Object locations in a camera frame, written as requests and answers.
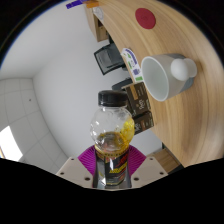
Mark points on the clear bottle with yellow drink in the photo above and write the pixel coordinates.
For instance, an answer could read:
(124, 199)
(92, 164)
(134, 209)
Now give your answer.
(111, 130)

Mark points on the flat round red coaster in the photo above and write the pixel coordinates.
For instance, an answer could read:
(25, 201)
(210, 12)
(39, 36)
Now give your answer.
(145, 18)

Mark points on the wooden shelf unit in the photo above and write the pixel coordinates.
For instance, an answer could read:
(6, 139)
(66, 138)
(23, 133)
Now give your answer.
(97, 26)

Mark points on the black office chair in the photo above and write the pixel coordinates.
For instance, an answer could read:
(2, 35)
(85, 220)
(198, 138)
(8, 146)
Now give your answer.
(108, 59)

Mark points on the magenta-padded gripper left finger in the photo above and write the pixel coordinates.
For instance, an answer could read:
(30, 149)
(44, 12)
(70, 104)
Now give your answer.
(74, 168)

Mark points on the white carton with green-blue print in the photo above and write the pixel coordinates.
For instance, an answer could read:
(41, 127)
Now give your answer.
(132, 63)

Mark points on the white ceiling light panel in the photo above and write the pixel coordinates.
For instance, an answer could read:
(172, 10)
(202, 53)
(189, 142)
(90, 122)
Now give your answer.
(9, 144)

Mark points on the wooden drawer cabinet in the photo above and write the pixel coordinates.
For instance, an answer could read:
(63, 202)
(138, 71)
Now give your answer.
(166, 160)

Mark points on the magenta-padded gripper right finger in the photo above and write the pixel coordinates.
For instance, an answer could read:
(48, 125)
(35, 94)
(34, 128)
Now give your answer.
(149, 168)

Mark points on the dark brown printed box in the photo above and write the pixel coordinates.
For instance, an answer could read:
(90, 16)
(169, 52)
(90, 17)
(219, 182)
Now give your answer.
(145, 122)
(138, 98)

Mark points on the grey and white mug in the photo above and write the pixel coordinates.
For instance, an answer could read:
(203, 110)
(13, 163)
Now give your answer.
(154, 78)

